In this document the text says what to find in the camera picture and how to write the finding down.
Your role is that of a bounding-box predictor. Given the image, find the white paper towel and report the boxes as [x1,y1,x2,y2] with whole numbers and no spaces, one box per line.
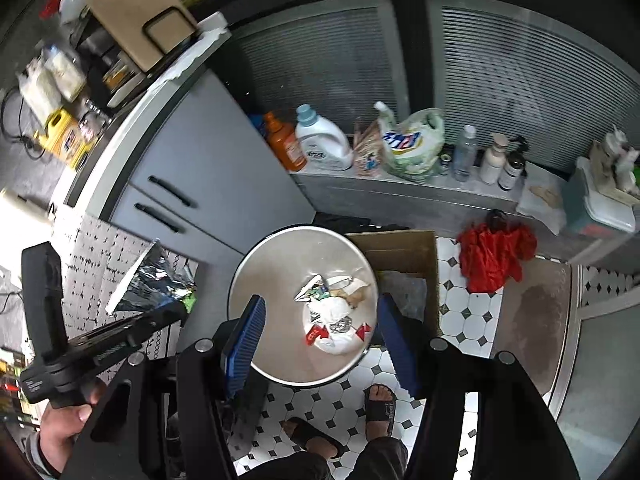
[107,25,233,108]

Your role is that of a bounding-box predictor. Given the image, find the person's left forearm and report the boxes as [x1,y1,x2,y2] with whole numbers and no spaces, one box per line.
[17,430,63,480]

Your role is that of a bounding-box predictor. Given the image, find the white detergent bottle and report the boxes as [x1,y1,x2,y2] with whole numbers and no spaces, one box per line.
[294,104,355,173]

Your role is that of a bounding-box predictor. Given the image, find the frosted glass door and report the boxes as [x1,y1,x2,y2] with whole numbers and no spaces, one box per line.
[545,265,640,466]

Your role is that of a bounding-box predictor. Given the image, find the black dish rack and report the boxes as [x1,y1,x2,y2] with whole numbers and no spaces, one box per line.
[30,0,201,108]

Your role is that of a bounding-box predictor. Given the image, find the black sandal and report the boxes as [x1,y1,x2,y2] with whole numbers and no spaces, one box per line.
[364,384,398,438]
[282,416,346,461]

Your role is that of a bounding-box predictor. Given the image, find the brown patterned bag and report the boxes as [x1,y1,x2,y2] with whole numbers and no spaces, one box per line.
[352,117,388,178]

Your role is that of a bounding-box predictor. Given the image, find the colourful foil packet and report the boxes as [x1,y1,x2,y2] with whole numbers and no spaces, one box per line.
[106,239,198,313]

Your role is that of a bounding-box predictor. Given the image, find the red packet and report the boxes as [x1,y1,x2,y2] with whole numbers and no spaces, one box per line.
[305,324,375,347]

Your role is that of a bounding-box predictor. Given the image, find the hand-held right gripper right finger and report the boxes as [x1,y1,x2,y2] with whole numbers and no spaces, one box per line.
[375,293,583,480]

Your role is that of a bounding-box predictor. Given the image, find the ribbed glass sliding door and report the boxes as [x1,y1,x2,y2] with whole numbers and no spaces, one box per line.
[210,0,406,121]
[425,0,640,176]

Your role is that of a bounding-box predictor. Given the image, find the white fabric bundle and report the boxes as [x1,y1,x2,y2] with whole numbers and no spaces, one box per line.
[587,130,640,196]

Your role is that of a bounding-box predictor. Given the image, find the tall clear bottle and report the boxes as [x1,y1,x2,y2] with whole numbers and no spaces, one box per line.
[452,125,478,182]

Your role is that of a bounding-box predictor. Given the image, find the cardboard box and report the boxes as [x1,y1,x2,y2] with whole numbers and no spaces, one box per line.
[345,229,442,352]

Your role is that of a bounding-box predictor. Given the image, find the dark pump bottle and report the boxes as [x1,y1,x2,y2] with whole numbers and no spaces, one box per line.
[499,137,530,192]

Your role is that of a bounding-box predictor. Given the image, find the person's foot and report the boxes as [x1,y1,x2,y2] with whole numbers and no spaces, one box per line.
[281,419,346,461]
[367,384,398,438]

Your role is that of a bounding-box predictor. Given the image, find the cream pump bottle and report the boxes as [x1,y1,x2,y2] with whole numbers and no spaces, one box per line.
[479,133,508,186]

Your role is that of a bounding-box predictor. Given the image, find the yellow detergent bottle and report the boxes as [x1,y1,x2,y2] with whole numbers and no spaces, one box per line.
[34,107,96,171]

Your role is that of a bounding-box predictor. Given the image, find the round steel bin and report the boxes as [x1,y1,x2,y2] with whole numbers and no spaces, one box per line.
[227,226,382,387]

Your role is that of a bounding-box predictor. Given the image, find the dark trousers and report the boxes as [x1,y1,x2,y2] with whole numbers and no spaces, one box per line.
[240,435,408,480]

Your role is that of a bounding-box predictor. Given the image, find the red cloth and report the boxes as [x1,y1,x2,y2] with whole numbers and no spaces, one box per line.
[457,220,538,295]

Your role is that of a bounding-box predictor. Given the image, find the grey kitchen cabinet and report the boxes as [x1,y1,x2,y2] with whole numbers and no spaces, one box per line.
[65,67,318,266]

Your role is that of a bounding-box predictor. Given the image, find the brown paper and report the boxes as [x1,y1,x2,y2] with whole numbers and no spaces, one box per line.
[330,287,373,308]

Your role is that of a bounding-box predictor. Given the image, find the white napkin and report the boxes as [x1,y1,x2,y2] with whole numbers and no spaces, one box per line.
[302,297,371,357]

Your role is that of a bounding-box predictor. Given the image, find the green white laundry powder bag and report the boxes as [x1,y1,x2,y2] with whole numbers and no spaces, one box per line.
[374,101,446,185]

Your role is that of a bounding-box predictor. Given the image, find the white cloth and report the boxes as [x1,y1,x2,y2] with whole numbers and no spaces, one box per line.
[515,162,571,236]

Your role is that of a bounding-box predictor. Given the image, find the hanging clear plastic bags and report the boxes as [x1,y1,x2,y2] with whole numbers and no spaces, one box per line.
[17,45,86,118]

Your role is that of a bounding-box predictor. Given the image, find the black hanging cable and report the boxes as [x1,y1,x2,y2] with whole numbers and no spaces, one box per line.
[0,87,43,161]

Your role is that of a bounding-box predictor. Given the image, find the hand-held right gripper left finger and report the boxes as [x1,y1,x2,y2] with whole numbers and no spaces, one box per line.
[60,294,268,480]

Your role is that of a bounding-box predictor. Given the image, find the person's left foot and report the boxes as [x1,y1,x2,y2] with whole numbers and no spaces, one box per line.
[281,419,346,461]

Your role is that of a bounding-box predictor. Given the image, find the wooden cutting board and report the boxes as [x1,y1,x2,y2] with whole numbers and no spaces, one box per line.
[84,0,200,73]

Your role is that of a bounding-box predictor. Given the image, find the person's right foot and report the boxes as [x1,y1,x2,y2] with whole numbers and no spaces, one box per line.
[367,384,398,438]

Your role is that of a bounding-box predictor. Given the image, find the orange bottle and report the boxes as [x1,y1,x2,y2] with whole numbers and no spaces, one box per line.
[262,111,308,173]

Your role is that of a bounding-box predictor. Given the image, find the brown door mat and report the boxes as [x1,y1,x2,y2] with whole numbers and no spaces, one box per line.
[492,257,581,396]

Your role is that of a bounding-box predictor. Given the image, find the person's left hand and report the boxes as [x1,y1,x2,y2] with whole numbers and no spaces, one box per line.
[37,380,108,476]

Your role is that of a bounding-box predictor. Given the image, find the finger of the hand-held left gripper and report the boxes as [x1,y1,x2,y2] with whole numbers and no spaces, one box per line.
[67,301,189,370]

